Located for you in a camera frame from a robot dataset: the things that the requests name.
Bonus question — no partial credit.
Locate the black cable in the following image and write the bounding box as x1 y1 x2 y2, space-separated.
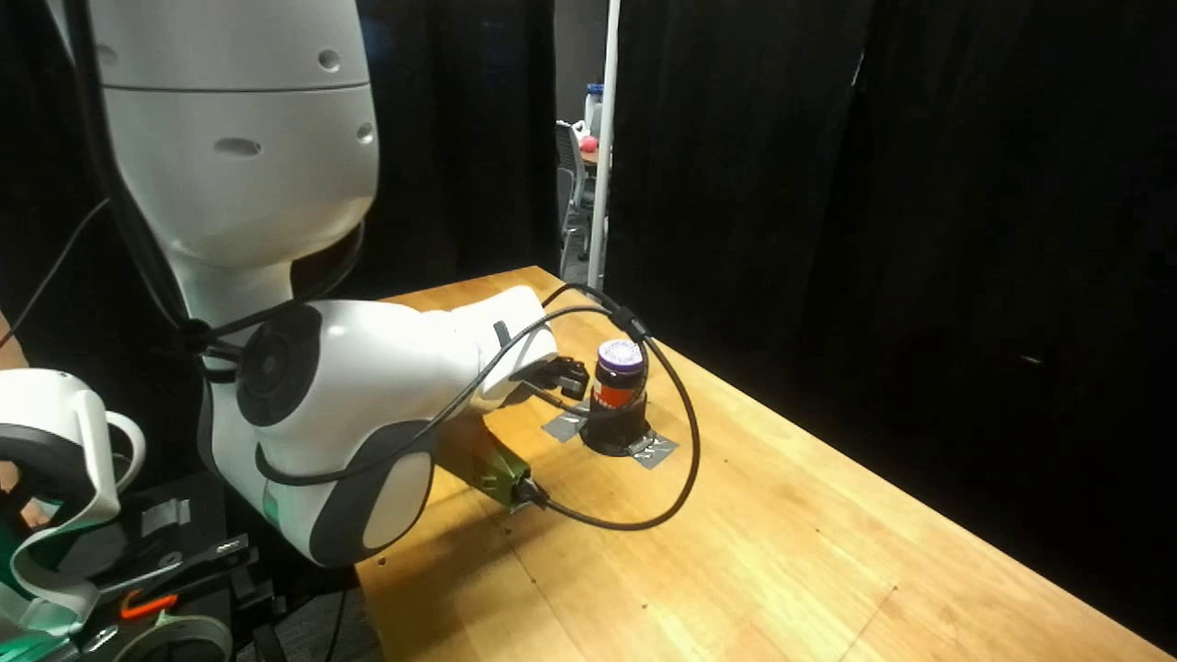
0 197 113 350

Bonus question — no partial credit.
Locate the hand controller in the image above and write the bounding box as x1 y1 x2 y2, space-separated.
0 368 148 637

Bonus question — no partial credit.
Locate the person's hand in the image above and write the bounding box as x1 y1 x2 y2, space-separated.
0 460 52 532

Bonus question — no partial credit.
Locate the person's forearm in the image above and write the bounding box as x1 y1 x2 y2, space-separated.
0 311 29 371

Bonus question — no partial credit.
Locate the white pole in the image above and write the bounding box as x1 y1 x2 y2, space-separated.
586 0 623 291

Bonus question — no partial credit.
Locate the silver tape strip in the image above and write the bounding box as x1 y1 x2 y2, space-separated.
629 430 680 471
542 408 590 444

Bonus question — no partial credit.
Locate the dark bottle with purple lid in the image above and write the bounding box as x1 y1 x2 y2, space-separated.
592 338 647 412

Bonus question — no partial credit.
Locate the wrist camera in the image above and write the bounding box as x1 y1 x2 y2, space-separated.
471 438 534 509

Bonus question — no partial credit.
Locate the office chair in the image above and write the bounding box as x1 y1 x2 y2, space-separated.
554 120 595 269

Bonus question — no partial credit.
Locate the black curtain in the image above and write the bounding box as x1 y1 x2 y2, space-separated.
354 0 559 300
605 0 1177 652

